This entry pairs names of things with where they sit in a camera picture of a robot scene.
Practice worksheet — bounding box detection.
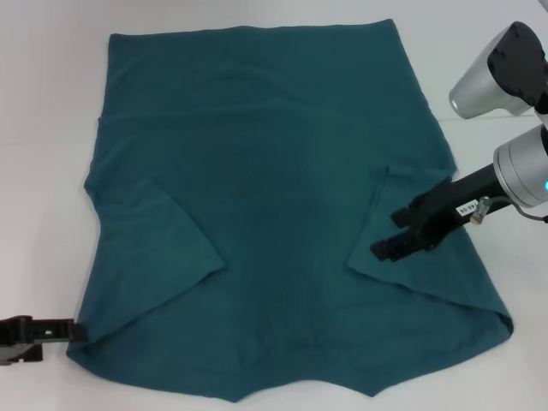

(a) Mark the thin grey cable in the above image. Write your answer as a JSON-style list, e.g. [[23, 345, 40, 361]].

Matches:
[[487, 195, 548, 223]]

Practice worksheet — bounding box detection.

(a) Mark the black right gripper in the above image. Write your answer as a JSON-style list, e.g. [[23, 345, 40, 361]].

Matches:
[[370, 164, 513, 262]]

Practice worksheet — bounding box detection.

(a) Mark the clear cable plug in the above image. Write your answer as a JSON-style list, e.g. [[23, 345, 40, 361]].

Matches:
[[470, 195, 492, 224]]

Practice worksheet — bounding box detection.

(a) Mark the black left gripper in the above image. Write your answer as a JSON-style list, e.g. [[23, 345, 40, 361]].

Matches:
[[0, 315, 89, 346]]

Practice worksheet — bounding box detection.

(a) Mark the teal blue shirt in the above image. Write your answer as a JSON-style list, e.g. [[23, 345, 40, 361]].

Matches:
[[64, 17, 515, 404]]

